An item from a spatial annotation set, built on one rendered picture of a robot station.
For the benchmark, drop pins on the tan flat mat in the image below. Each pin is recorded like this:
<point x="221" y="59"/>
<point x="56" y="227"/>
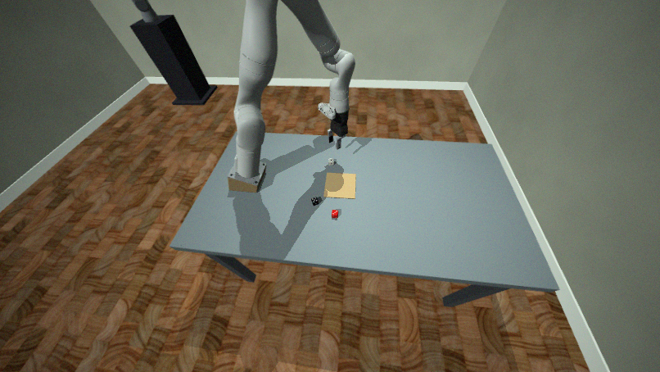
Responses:
<point x="340" y="185"/>

